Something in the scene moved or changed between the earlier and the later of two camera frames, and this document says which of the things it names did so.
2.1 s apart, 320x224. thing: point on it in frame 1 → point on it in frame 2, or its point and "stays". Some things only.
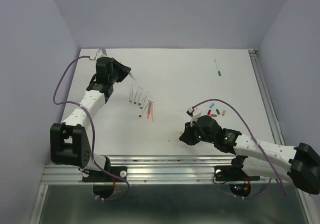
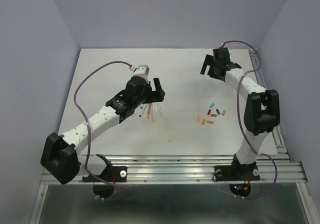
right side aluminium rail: (276, 130) stays
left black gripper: (124, 70) → (157, 95)
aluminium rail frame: (157, 170) stays
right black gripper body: (208, 139) → (211, 71)
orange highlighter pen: (149, 107) stays
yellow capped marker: (129, 73) → (159, 109)
